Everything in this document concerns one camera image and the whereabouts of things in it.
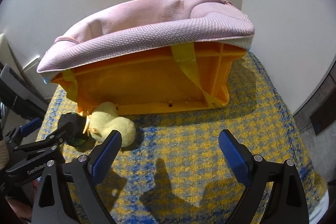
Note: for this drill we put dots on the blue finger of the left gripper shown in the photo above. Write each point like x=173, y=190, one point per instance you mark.
x=58, y=137
x=31, y=127

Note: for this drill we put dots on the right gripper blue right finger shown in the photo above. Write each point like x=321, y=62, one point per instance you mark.
x=238, y=157

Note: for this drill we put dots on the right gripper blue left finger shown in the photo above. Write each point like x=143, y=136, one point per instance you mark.
x=103, y=155

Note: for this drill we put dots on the black knit covered ball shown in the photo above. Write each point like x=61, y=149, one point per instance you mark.
x=75, y=125

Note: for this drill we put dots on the small yellow plush duck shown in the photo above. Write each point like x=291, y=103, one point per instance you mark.
x=104, y=119

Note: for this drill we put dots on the person's left hand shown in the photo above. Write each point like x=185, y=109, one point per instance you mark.
x=21, y=200

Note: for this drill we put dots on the dark wooden cabinet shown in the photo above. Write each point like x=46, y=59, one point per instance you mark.
x=319, y=111

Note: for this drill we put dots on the orange plastic crate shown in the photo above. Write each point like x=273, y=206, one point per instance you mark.
x=186, y=77

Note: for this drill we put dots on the white bed sheet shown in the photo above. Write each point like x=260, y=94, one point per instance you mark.
x=317, y=214

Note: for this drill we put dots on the white wall radiator panel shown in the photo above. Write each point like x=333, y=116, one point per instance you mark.
x=29, y=72

